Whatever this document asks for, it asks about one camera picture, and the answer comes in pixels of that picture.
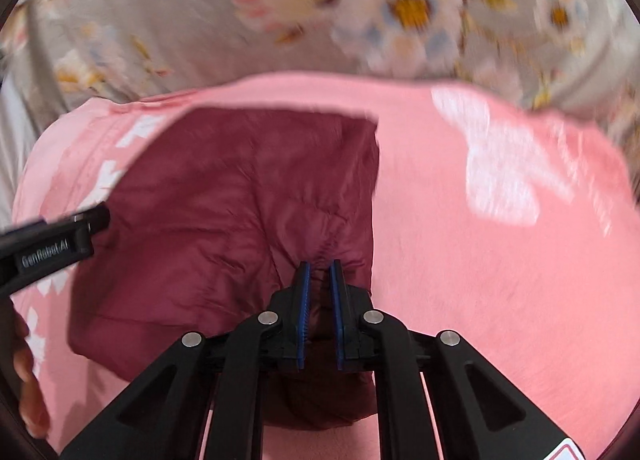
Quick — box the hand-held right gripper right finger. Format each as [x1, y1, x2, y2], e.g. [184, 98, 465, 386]
[327, 260, 587, 460]

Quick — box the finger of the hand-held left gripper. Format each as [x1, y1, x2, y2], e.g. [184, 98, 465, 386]
[0, 203, 112, 252]

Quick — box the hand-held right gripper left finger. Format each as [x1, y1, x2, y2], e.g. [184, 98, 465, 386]
[60, 261, 313, 460]

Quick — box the maroon puffer jacket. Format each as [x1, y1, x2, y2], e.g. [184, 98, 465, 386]
[67, 107, 381, 431]

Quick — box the person's left hand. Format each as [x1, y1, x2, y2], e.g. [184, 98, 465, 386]
[11, 312, 52, 440]

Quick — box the pink blanket with white bows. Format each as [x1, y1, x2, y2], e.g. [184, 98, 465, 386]
[10, 72, 640, 460]

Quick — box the grey floral bedsheet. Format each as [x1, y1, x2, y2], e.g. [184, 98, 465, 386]
[0, 0, 640, 233]

